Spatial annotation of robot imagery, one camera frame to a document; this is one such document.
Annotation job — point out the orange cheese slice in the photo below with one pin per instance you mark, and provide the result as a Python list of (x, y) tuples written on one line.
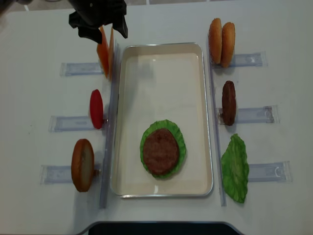
[(103, 53), (111, 55)]

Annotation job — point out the red tomato slice in rack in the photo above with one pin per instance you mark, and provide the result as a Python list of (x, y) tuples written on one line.
[(96, 109)]

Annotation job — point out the clear lettuce rack track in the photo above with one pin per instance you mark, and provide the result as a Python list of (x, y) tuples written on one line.
[(274, 172)]

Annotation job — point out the green lettuce leaf in rack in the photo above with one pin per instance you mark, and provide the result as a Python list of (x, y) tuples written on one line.
[(235, 169)]

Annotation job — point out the green lettuce leaf on stack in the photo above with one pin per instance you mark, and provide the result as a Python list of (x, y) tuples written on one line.
[(176, 132)]

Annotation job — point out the clear tomato rack track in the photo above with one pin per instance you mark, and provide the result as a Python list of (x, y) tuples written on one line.
[(65, 124)]

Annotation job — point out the orange cheese slice in rack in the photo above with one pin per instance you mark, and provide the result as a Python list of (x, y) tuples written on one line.
[(103, 53)]

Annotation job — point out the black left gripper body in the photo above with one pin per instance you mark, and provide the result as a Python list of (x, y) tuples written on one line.
[(95, 13)]

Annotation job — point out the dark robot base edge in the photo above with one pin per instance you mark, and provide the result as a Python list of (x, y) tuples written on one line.
[(161, 228)]

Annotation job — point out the brown meat patty on stack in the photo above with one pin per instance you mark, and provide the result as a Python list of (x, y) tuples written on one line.
[(160, 152)]

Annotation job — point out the brown bun slice in rack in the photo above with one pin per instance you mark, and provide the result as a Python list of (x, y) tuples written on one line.
[(82, 165)]

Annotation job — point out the clear right long rail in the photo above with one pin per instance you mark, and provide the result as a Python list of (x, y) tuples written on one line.
[(215, 127)]

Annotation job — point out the clear bun slice rack track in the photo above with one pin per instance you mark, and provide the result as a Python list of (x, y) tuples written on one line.
[(51, 174)]

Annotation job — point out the clear bun top rack track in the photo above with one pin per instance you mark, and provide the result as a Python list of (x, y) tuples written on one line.
[(257, 59)]

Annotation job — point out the white rectangular metal tray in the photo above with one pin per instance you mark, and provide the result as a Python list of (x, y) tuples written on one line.
[(159, 82)]

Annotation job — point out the clear cheese rack track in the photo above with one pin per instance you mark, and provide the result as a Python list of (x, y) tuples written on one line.
[(76, 69)]

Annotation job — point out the clear patty rack track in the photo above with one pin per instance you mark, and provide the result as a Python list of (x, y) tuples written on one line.
[(266, 114)]

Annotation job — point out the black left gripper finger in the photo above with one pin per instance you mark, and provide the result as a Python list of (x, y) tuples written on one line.
[(90, 33), (121, 28)]

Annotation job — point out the golden bun top far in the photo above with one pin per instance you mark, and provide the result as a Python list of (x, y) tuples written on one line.
[(215, 40)]

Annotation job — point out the brown meat patty in rack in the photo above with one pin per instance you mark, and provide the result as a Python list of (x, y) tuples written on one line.
[(229, 103)]

